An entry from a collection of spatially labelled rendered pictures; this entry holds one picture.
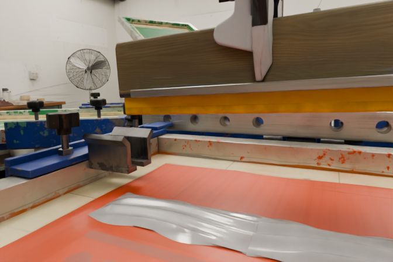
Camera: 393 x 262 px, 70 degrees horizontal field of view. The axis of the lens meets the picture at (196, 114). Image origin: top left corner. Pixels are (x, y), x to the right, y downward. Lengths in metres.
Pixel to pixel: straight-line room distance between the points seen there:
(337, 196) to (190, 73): 0.23
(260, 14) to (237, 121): 0.32
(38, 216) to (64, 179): 0.07
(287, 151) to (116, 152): 0.27
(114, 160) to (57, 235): 0.13
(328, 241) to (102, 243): 0.20
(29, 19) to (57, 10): 0.51
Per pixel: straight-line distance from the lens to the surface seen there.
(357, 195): 0.41
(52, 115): 0.42
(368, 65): 0.30
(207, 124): 0.59
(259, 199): 0.36
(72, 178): 0.43
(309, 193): 0.39
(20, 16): 4.72
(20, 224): 0.37
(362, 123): 0.54
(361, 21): 0.30
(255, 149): 0.49
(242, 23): 0.30
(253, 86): 0.30
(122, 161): 0.40
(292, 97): 0.31
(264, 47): 0.29
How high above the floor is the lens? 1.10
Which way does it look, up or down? 7 degrees down
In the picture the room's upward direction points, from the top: 2 degrees counter-clockwise
